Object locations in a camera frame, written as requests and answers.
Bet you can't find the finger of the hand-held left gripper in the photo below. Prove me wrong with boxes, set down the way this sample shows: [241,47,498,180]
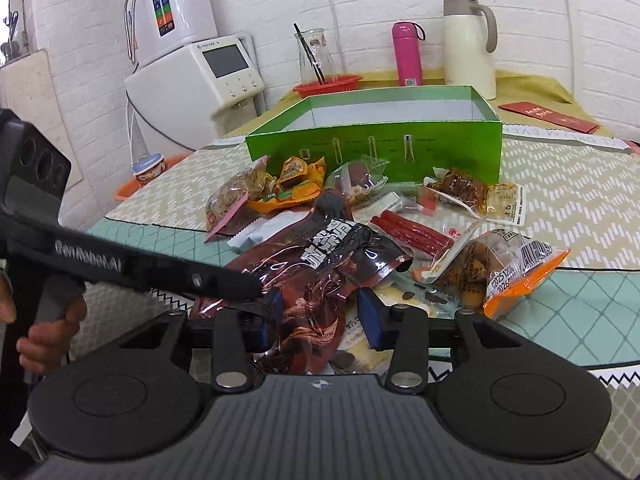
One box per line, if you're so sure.
[144,254,265,307]

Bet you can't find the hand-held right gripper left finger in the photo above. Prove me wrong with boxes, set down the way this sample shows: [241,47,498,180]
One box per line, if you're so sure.
[120,287,286,394]

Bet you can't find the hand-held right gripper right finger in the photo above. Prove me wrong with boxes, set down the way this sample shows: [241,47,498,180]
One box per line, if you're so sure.
[356,287,523,394]

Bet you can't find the dark brown glossy snack packet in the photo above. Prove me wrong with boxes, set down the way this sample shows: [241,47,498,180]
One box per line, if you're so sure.
[192,190,416,376]

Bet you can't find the white snack packet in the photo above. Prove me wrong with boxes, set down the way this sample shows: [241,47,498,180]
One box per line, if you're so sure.
[227,209,313,252]

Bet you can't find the pink-edged clear snack packet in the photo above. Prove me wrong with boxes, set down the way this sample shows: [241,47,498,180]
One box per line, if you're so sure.
[204,156,271,245]

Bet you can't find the red sausage snack packet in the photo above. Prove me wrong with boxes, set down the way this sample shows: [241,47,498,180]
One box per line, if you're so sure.
[370,210,483,256]

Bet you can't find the orange-edged clear snack packet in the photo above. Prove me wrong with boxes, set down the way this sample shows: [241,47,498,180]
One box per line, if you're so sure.
[430,229,571,320]

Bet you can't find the orange yellow printed snack packet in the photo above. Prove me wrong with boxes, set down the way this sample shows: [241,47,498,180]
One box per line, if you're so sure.
[247,160,327,214]

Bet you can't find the green cardboard box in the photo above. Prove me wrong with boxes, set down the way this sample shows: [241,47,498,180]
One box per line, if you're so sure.
[245,85,503,186]

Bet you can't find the person's left hand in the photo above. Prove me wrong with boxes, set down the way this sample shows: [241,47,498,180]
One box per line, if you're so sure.
[0,273,90,377]

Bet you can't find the orange plastic basin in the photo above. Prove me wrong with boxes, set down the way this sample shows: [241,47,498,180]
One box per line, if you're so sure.
[112,152,193,203]

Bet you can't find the cup with blue lid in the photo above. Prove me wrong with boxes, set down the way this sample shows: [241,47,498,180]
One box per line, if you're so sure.
[132,154,167,188]

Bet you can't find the small brown orange snack packet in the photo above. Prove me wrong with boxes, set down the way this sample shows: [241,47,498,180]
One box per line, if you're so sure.
[275,156,311,188]

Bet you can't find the clear packet of dark meat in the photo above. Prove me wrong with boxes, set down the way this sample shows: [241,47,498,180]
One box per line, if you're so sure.
[325,157,391,208]

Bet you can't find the white appliance cabinet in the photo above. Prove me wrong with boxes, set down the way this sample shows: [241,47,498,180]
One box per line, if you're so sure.
[125,62,261,161]

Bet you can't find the braised meat snack packet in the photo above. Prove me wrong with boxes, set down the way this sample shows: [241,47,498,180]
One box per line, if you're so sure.
[424,167,490,207]

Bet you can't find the pale tofu snack packet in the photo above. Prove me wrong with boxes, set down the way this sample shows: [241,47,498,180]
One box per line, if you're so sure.
[484,182,526,226]

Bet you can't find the cream appliance with screen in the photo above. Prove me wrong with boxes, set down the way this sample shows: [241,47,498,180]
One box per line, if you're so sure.
[187,34,266,106]

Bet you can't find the red plastic basket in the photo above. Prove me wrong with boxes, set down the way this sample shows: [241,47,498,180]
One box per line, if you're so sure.
[292,74,362,100]

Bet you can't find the black chopsticks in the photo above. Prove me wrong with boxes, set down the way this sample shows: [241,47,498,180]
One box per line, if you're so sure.
[293,22,327,85]

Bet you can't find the glass carafe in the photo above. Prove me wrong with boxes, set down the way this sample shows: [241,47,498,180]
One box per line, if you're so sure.
[294,27,337,86]

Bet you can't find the red envelope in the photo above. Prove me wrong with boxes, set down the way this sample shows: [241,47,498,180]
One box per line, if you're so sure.
[498,101,601,136]

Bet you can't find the pink bottle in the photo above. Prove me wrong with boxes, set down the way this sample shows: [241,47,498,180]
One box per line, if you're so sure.
[391,21,427,87]

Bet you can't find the cream thermos jug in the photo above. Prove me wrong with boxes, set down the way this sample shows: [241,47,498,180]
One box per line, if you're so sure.
[442,0,498,101]

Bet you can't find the white wall water purifier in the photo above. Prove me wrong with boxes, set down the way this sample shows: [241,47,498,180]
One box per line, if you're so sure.
[122,0,218,68]

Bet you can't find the white wall cable duct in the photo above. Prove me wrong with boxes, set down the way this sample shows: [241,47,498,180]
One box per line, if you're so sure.
[320,0,351,71]
[556,0,577,92]

